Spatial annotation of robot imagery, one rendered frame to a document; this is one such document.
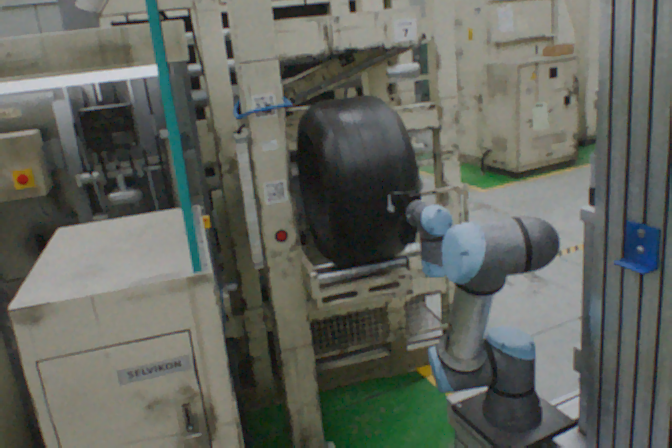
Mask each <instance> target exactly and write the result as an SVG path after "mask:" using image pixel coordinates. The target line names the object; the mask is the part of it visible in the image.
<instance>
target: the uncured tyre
mask: <svg viewBox="0 0 672 448"><path fill-rule="evenodd" d="M297 161H298V173H299V181H300V188H301V195H302V200H303V205H304V210H305V214H306V218H308V223H309V226H310V229H311V232H312V236H313V239H314V241H315V244H316V246H317V249H318V251H319V252H320V254H322V255H323V256H324V257H325V258H327V259H329V260H330V262H332V263H333V264H336V265H338V266H352V265H357V264H361V263H367V262H372V260H378V259H383V258H388V257H394V256H396V255H398V254H399V253H401V252H403V251H405V250H406V249H407V246H408V245H409V244H406V245H402V244H401V243H400V241H399V234H400V228H401V222H402V221H396V219H394V218H389V217H387V208H388V195H389V193H396V191H399V193H407V191H411V188H412V189H415V190H419V194H421V185H420V175H419V169H417V162H416V158H415V154H414V149H413V145H412V142H411V139H410V135H409V133H408V130H407V128H406V126H405V124H403V121H402V119H401V118H400V116H399V115H398V113H397V112H396V111H395V110H394V108H393V107H392V106H389V105H388V104H387V103H386V102H384V101H383V100H382V99H380V98H378V97H371V96H360V97H352V98H344V99H337V100H328V101H320V102H317V103H315V104H313V105H311V106H310V107H309V108H308V110H306V112H305V113H304V114H303V115H302V117H301V118H300V120H299V124H298V130H297Z"/></svg>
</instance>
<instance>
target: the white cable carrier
mask: <svg viewBox="0 0 672 448"><path fill-rule="evenodd" d="M234 138H235V139H242V138H248V135H245V133H244V132H242V133H241V134H240V133H239V134H236V133H234ZM235 146H236V148H235V149H236V152H238V153H236V156H237V160H239V161H237V163H239V169H240V174H241V175H240V177H241V183H242V191H243V197H244V198H243V200H244V205H245V214H246V222H247V227H248V228H247V229H248V236H249V243H250V249H252V250H250V251H252V257H253V258H252V259H253V263H254V264H256V263H261V262H266V258H264V257H262V252H261V251H262V250H261V243H260V235H259V230H258V229H259V227H258V222H257V213H256V208H255V207H256V204H255V203H257V199H256V198H255V197H254V190H253V182H251V176H250V175H251V173H250V168H249V162H248V161H249V159H248V154H247V148H246V147H247V144H246V141H245V142H238V143H235ZM254 198H255V199H254Z"/></svg>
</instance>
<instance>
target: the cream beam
mask: <svg viewBox="0 0 672 448"><path fill-rule="evenodd" d="M409 18H415V19H416V39H417V40H410V41H401V42H395V28H394V20H398V19H409ZM273 24H274V32H275V41H276V49H277V59H278V61H284V60H294V59H302V58H312V57H322V56H330V55H340V54H350V53H358V51H368V50H378V49H386V48H396V47H406V46H414V45H422V34H421V14H419V7H411V8H400V9H389V10H379V11H368V12H357V13H346V14H336V15H325V16H314V17H303V18H293V19H282V20H273Z"/></svg>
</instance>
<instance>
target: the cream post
mask: <svg viewBox="0 0 672 448"><path fill-rule="evenodd" d="M226 3H227V11H228V18H229V26H230V33H231V41H232V48H233V56H234V62H235V63H234V64H235V72H237V79H238V87H239V95H240V102H241V110H242V114H244V113H246V112H248V111H252V110H254V107H253V100H252V97H253V96H261V94H270V93H274V96H275V104H276V105H277V104H284V103H283V93H282V85H281V76H280V68H278V59H277V49H276V41H275V32H274V24H273V14H272V5H271V0H226ZM276 113H277V116H275V117H268V118H259V119H255V116H254V113H253V114H249V115H247V116H245V117H243V125H244V120H245V121H246V124H247V130H246V129H245V128H244V132H245V135H248V139H249V141H246V144H247V154H248V159H249V161H248V162H249V168H250V173H251V175H250V176H251V182H253V190H254V197H255V198H256V199H257V203H255V204H256V207H255V208H256V213H257V222H258V227H259V229H258V230H259V235H260V243H261V250H262V251H261V252H262V254H263V257H264V258H266V262H267V266H264V268H263V269H264V277H266V284H267V292H268V299H269V307H270V314H271V322H272V329H273V337H274V344H275V352H276V359H277V366H279V372H280V382H281V389H282V397H283V404H284V412H285V419H286V427H287V432H288V437H289V448H326V447H325V438H324V431H323V425H322V413H321V403H319V397H318V388H317V384H316V368H315V359H314V351H313V342H312V334H311V324H310V315H309V307H308V298H306V288H305V286H304V278H303V268H302V253H301V244H300V236H299V227H298V218H297V210H296V200H295V191H294V183H292V173H291V166H290V157H289V147H288V139H287V129H286V120H285V112H284V107H281V108H276ZM275 140H276V143H277V149H270V150H262V143H261V142H268V141H275ZM281 180H285V182H286V190H287V199H288V200H287V201H281V202H275V203H269V204H267V202H265V195H264V187H263V183H268V182H274V181H281ZM255 198H254V199H255ZM281 231H283V232H285V235H286V238H285V239H284V240H278V239H277V234H278V232H281Z"/></svg>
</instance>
